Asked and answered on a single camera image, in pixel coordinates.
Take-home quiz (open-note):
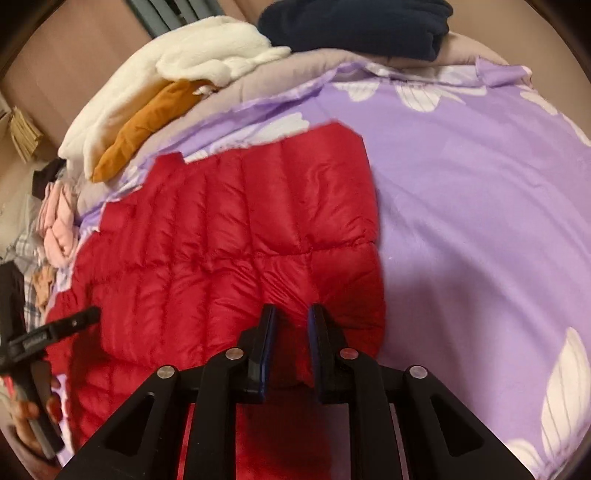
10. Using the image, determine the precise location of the purple floral bedsheet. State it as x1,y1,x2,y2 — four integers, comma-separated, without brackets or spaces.
46,58,591,480

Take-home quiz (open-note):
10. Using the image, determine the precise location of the teal window frame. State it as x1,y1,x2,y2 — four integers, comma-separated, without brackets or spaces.
126,0,186,38

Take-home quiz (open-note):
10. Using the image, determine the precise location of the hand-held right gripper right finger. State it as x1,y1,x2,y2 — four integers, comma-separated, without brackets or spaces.
307,303,541,480

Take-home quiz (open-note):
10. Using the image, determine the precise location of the tan paper stack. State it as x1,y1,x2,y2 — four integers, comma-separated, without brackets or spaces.
7,106,44,162

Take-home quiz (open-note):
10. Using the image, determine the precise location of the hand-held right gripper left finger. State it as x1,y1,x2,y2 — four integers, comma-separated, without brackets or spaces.
55,304,278,480

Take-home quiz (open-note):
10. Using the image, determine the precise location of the grey beige quilt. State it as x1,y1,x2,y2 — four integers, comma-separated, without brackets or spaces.
76,32,509,217

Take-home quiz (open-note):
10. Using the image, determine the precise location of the plaid cloth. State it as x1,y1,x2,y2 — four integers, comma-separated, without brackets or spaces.
4,231,58,324

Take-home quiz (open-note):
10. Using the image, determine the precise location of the navy blue folded garment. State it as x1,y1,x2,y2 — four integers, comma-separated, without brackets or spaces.
257,0,454,62

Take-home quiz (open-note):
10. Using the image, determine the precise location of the mustard orange garment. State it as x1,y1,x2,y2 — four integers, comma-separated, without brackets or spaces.
91,78,214,184

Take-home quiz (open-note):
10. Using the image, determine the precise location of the person's left hand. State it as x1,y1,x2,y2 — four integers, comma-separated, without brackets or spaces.
8,375,63,455

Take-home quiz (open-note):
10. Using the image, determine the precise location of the pink clothes pile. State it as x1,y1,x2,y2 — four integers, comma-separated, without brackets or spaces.
38,180,81,269

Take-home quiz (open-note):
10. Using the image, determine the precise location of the white fleece garment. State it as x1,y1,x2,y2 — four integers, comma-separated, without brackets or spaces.
58,15,293,182

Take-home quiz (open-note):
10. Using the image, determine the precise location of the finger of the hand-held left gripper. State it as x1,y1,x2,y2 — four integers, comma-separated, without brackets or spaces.
8,306,101,357

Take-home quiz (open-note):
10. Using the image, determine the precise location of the red puffer jacket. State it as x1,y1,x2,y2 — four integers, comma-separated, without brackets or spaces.
42,121,387,480

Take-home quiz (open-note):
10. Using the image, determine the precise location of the black cloth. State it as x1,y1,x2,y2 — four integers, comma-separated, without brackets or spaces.
33,158,68,197

